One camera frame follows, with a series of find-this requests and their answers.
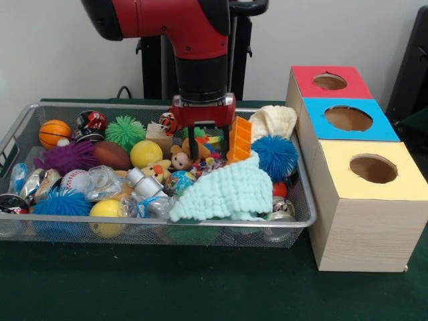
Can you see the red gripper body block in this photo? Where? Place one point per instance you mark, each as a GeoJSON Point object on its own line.
{"type": "Point", "coordinates": [204, 113]}

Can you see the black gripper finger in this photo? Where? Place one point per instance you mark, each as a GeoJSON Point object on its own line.
{"type": "Point", "coordinates": [226, 142]}
{"type": "Point", "coordinates": [193, 143]}

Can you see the brown teddy bear plush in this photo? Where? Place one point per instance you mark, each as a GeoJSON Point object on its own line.
{"type": "Point", "coordinates": [182, 160]}

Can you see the mint knitted cloth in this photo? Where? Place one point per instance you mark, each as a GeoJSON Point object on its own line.
{"type": "Point", "coordinates": [227, 190]}

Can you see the cream knitted cloth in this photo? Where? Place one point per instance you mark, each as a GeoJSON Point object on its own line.
{"type": "Point", "coordinates": [274, 120]}

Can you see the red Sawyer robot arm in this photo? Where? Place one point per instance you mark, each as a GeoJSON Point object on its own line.
{"type": "Point", "coordinates": [187, 30]}

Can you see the silver mesh bin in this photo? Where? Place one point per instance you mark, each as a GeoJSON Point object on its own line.
{"type": "Point", "coordinates": [301, 174]}

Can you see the wooden box with three holes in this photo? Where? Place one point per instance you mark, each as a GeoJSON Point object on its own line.
{"type": "Point", "coordinates": [361, 234]}

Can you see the orange toy block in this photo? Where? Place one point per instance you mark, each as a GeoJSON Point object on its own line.
{"type": "Point", "coordinates": [241, 140]}

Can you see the yellow tennis ball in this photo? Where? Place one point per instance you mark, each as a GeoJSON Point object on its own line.
{"type": "Point", "coordinates": [146, 154]}

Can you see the blue spiky ball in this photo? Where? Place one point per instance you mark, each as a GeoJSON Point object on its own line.
{"type": "Point", "coordinates": [61, 202]}
{"type": "Point", "coordinates": [275, 157]}

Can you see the green spiky ball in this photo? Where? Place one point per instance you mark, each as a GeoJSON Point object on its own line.
{"type": "Point", "coordinates": [125, 130]}

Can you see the purple spiky ball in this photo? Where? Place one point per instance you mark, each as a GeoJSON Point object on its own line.
{"type": "Point", "coordinates": [70, 155]}

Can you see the small orange basketball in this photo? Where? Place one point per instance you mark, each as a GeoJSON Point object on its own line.
{"type": "Point", "coordinates": [54, 133]}

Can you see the dark green tablecloth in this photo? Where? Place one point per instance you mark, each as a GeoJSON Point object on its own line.
{"type": "Point", "coordinates": [167, 284]}

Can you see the dark green side table cloth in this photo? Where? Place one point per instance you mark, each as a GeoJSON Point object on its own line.
{"type": "Point", "coordinates": [414, 123]}

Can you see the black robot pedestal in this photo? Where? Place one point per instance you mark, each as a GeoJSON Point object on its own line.
{"type": "Point", "coordinates": [240, 50]}

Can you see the black frame stand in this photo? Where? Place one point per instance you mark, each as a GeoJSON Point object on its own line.
{"type": "Point", "coordinates": [411, 67]}

